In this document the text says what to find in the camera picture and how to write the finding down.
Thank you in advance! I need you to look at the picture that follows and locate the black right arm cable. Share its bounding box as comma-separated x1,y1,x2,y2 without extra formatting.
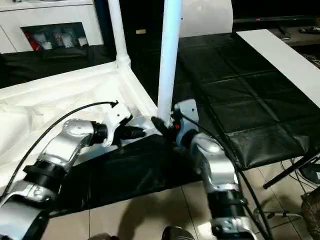
179,112,273,240

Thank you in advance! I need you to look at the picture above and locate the dark robot left foot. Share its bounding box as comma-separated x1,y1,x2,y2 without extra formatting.
91,232,118,240

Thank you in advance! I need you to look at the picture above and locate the dark robot right foot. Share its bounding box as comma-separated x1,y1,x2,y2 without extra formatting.
162,226,193,240

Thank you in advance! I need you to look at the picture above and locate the black tripod leg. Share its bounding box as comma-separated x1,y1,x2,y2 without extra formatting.
262,154,320,190

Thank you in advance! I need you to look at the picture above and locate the grey metal floor bracket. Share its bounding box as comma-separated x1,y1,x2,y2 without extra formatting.
254,207,301,220

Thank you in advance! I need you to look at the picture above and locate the white glass-door cabinet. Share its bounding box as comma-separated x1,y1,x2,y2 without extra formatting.
0,0,106,55

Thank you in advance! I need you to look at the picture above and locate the brown woven basket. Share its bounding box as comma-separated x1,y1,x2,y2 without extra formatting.
301,192,320,240

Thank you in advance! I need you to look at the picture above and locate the white plastic table top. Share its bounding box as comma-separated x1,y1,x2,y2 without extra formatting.
0,61,176,193

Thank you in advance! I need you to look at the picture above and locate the red packet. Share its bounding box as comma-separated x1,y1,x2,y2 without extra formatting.
27,33,38,51

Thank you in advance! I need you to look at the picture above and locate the white table leg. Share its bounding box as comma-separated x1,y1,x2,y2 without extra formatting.
107,0,132,69
156,0,186,128

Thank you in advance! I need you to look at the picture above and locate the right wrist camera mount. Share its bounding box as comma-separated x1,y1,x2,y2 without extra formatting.
173,99,200,147

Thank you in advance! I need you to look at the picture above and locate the white jar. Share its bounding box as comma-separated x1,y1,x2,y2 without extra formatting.
63,34,75,48

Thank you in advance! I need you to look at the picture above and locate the black cabinet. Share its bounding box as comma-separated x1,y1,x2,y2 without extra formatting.
93,0,186,68

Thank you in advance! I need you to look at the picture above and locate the dark robot foot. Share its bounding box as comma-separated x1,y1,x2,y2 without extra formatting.
162,226,193,240
91,232,118,240

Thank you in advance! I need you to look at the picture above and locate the white chair back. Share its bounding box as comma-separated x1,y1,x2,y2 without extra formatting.
178,0,234,38

